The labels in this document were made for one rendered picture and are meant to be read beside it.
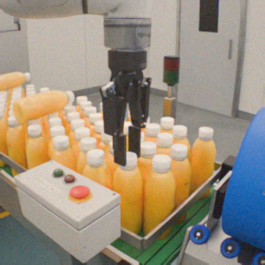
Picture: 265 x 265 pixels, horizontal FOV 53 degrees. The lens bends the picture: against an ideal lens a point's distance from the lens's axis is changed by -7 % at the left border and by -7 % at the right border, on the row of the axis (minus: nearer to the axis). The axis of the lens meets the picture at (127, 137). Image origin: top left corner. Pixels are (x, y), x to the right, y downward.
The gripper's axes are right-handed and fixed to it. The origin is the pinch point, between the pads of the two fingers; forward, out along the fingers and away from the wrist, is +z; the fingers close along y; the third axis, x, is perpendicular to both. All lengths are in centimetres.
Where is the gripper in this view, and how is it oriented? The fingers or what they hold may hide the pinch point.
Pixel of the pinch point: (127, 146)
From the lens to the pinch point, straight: 60.3
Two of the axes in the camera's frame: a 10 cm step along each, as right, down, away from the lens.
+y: 6.5, -3.0, 7.0
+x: -7.6, -2.6, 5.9
